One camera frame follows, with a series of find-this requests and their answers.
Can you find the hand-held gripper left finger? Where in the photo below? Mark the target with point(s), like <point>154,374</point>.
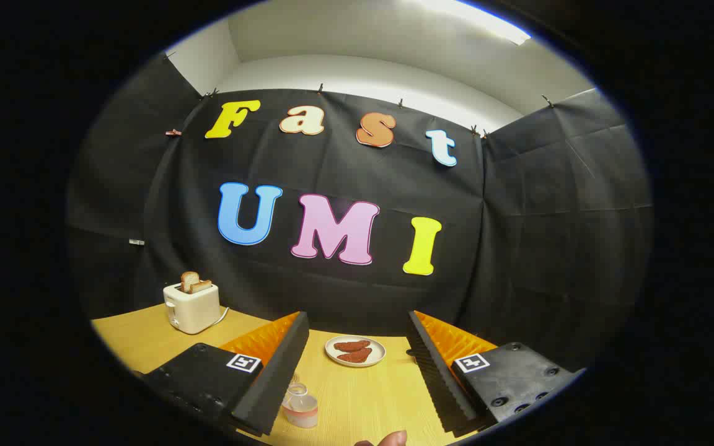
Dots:
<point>276,378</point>

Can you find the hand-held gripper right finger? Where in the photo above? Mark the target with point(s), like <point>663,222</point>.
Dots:
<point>434,378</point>

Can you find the clear juice bottle pink label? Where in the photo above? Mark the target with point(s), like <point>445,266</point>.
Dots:
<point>301,409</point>

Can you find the white round plate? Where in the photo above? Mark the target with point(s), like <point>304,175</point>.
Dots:
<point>377,353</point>

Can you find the wooden table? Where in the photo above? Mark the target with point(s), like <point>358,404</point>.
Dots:
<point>363,396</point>

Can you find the red meat piece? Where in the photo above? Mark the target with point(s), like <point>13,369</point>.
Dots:
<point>356,355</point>
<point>351,345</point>

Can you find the cream toaster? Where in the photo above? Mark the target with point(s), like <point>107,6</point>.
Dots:
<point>196,310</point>

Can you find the toast slice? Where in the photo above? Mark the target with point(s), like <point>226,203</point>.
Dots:
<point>202,286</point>
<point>188,280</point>

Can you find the black backdrop cloth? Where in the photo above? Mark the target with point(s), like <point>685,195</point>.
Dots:
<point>518,248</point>

